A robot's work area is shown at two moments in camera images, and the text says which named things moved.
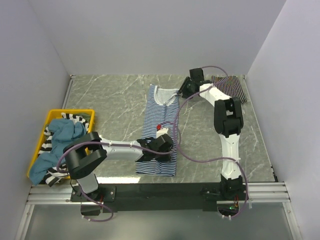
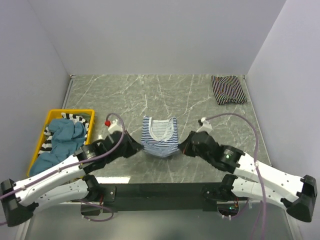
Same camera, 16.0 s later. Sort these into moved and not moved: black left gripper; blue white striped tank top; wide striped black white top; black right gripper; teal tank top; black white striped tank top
Moved: blue white striped tank top; black right gripper; black left gripper
Not moved: wide striped black white top; teal tank top; black white striped tank top
